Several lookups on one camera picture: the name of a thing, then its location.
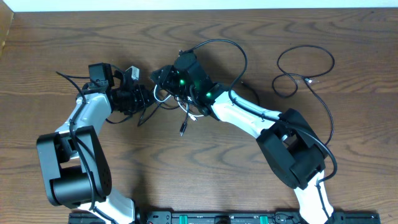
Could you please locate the white usb cable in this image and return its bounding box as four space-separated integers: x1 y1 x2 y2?
152 84 205 122

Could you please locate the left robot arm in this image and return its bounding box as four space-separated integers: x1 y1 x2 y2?
36 63 154 223

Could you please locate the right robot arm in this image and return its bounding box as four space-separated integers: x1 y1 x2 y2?
150 51 336 223

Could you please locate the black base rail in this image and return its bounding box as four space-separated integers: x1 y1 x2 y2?
68 210 382 224

